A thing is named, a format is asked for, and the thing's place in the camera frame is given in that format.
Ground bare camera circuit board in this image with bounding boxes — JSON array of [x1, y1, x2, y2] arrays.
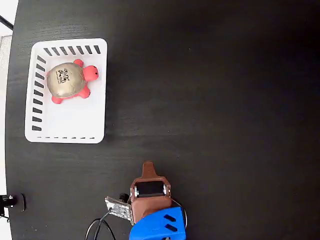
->
[[104, 193, 132, 221]]

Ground white plastic basket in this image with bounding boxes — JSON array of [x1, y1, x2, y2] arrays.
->
[[24, 37, 108, 145]]

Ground black rod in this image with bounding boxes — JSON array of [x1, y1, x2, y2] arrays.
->
[[0, 14, 15, 30]]

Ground black table clamp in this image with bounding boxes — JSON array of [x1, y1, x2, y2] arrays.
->
[[0, 192, 27, 213]]

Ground red turtle toy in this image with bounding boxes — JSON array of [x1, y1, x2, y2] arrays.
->
[[46, 58, 100, 105]]

